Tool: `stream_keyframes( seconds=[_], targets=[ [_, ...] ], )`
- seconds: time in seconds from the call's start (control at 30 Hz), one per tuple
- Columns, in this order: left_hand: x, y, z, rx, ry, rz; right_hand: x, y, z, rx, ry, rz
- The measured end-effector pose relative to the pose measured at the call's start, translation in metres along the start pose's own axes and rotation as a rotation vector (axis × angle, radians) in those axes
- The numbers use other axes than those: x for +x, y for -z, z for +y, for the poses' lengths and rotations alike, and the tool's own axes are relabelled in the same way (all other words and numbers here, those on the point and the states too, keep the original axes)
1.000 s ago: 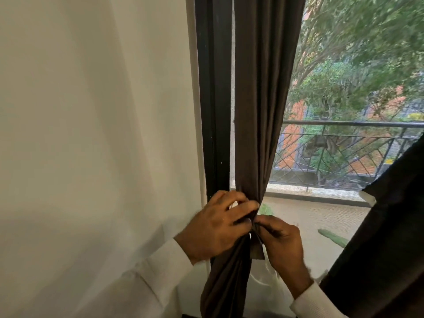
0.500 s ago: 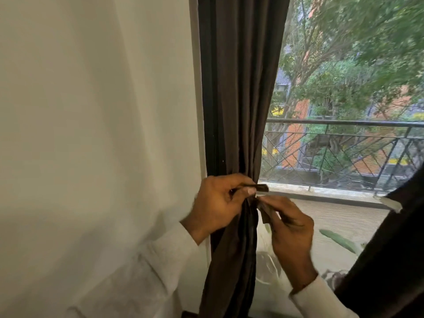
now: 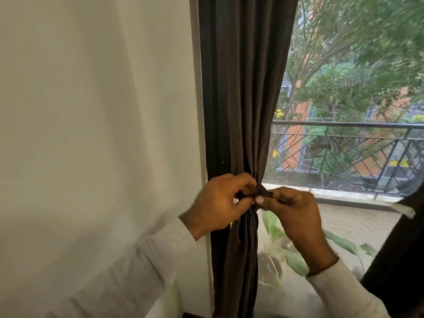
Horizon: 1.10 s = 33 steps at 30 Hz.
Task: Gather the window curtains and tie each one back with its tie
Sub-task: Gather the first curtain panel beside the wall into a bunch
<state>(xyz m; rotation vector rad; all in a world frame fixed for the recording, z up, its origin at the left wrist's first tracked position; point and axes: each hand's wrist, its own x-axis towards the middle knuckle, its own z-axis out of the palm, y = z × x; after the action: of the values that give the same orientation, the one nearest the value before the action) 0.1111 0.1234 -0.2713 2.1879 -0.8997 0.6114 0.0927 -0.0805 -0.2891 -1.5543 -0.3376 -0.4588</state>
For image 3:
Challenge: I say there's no person's right hand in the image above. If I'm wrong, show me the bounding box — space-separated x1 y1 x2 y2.
255 187 339 277

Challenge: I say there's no person's right forearm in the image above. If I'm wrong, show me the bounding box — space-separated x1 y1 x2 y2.
306 258 391 318

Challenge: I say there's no person's left hand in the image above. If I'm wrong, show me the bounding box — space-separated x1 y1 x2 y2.
178 172 257 241

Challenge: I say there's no person's left forearm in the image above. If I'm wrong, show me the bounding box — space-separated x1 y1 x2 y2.
46 217 198 318

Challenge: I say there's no black metal balcony railing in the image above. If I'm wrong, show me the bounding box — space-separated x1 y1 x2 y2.
264 120 424 200

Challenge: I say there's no orange brick building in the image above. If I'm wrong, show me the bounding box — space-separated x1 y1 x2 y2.
278 79 424 178

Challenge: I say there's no dark brown curtain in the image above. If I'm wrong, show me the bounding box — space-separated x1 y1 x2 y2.
198 0 299 318
360 182 424 318

